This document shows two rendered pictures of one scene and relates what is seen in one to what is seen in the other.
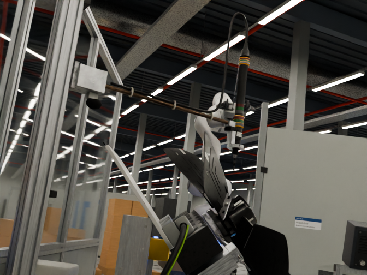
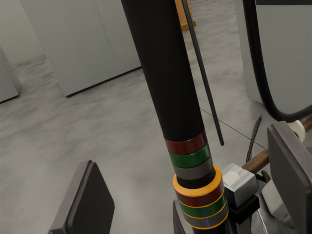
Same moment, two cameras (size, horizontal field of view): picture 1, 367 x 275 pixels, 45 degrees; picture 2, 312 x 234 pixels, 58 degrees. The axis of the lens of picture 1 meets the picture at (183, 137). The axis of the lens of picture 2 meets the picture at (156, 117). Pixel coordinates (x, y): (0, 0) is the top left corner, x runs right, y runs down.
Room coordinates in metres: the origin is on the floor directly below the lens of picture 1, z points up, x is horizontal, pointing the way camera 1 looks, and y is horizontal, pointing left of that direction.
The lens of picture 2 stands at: (1.86, -0.19, 1.74)
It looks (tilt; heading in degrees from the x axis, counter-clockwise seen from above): 27 degrees down; 188
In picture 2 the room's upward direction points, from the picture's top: 18 degrees counter-clockwise
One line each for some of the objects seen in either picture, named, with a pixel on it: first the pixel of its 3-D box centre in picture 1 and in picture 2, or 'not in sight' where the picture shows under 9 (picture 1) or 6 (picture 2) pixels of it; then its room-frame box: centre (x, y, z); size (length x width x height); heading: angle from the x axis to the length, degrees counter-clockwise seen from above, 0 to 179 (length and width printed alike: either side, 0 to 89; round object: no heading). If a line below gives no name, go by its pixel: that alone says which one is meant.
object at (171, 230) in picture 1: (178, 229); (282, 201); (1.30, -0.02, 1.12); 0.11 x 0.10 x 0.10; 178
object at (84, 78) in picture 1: (86, 80); not in sight; (1.32, 0.32, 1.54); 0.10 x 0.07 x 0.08; 123
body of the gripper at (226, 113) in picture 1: (234, 110); not in sight; (1.87, -0.21, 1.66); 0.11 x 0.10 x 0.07; 178
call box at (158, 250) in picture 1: (151, 249); not in sight; (2.03, 0.08, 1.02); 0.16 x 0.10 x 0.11; 88
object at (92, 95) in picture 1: (94, 101); not in sight; (1.34, 0.29, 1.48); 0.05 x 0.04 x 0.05; 123
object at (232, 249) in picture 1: (234, 252); not in sight; (1.32, -0.18, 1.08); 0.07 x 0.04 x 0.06; 9
